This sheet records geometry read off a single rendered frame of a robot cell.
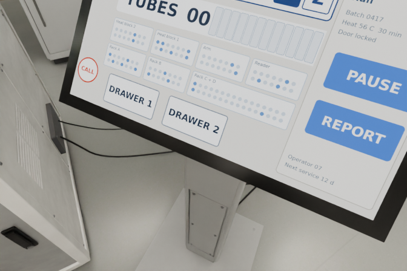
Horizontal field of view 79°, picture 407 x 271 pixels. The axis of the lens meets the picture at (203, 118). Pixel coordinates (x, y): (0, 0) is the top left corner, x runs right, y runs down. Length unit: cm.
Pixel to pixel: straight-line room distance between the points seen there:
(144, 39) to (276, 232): 119
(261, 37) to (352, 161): 19
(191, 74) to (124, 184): 117
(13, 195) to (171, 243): 74
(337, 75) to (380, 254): 132
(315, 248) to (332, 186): 110
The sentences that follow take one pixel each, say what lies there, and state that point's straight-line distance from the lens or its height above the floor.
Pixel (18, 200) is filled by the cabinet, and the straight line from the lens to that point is 79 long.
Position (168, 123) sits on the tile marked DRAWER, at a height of 99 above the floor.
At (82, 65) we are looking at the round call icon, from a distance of 46.
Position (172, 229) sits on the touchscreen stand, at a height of 4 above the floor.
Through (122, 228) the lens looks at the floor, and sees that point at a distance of 138.
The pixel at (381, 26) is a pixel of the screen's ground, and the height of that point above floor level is 114.
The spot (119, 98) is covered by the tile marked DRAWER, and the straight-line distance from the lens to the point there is 41.
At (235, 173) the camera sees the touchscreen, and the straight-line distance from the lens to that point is 35.
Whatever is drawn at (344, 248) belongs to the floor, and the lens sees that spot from 151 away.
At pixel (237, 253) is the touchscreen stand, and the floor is 4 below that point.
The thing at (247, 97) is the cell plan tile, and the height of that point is 105.
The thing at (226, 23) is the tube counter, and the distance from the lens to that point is 36.
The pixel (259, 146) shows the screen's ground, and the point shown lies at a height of 100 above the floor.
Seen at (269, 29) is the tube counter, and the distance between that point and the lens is 35.
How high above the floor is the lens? 127
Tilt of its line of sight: 47 degrees down
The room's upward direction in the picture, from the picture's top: 4 degrees clockwise
